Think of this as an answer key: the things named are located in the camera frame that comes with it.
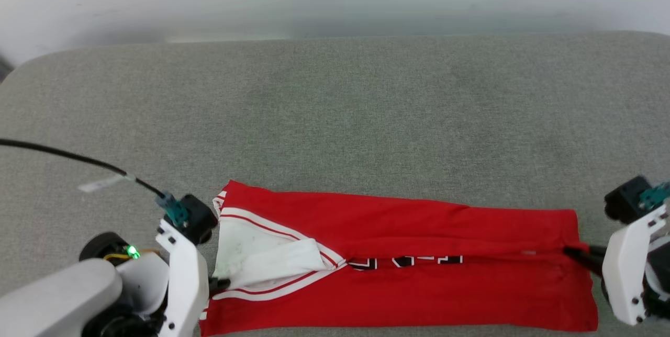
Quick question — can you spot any teal cable connector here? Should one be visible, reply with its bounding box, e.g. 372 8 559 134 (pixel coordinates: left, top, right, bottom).
155 192 190 228
639 182 670 211

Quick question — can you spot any red number 23 basketball jersey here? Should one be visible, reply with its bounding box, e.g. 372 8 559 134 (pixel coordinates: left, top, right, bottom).
199 180 600 337

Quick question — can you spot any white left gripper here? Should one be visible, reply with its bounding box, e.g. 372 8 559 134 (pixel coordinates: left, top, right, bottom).
99 218 231 337

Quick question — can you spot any thin black cable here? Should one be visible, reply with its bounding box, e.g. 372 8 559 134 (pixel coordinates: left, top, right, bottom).
0 138 168 199

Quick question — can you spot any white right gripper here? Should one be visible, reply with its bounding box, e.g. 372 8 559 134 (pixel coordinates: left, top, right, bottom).
563 204 670 325

